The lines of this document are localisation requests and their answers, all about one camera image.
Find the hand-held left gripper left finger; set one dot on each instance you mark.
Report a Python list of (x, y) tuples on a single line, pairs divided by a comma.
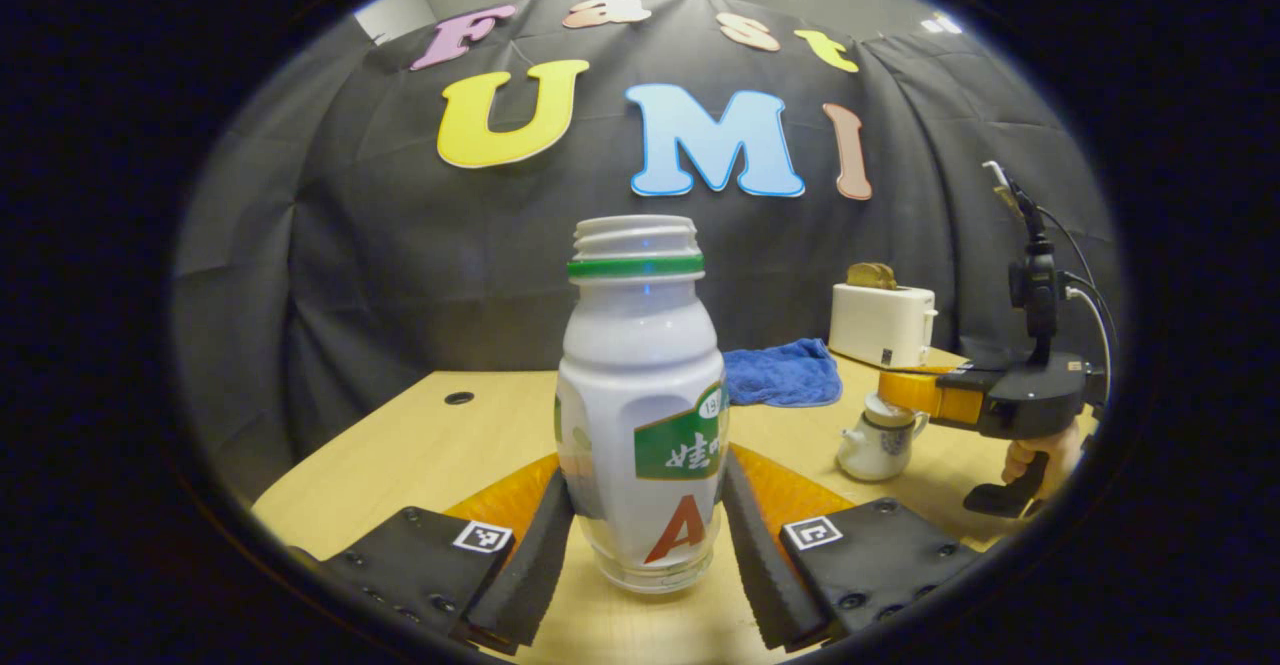
[(530, 565)]

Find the white teacup lid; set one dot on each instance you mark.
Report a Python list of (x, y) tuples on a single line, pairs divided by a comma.
[(885, 410)]

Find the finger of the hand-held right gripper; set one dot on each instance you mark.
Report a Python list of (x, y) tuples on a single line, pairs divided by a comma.
[(945, 400)]

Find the black table grommet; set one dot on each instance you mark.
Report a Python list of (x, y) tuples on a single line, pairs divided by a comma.
[(459, 398)]

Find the brown bread slice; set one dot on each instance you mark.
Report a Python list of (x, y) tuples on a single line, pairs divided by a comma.
[(886, 278), (862, 278)]

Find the small ceiling light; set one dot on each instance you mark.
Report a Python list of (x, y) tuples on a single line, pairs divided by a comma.
[(942, 23)]

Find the black backdrop cloth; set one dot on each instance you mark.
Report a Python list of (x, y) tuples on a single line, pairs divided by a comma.
[(450, 275)]

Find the white green-label water bottle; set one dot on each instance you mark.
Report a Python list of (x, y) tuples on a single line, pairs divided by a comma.
[(640, 365)]

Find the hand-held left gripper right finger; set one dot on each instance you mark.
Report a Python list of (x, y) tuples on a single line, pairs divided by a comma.
[(765, 565)]

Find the blue towel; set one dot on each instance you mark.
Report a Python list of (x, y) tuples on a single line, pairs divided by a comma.
[(780, 375)]

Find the white toaster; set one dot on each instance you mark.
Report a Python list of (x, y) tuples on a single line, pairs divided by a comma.
[(880, 330)]

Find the white blue-patterned teacup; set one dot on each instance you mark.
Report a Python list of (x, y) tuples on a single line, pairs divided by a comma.
[(875, 455)]

